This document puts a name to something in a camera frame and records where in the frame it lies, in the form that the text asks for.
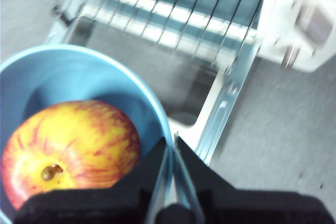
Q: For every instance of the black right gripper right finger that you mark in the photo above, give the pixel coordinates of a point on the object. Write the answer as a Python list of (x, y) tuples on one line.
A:
[(220, 203)]

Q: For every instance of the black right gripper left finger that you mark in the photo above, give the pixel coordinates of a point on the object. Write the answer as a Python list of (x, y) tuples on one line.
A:
[(123, 203)]

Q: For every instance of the red yellow apple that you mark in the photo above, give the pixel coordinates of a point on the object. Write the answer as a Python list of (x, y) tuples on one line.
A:
[(73, 140)]

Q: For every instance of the blue bowl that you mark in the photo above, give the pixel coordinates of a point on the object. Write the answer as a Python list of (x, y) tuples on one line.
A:
[(78, 74)]

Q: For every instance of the beige oven knob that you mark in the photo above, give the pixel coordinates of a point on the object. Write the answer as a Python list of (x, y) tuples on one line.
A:
[(291, 56), (313, 23)]

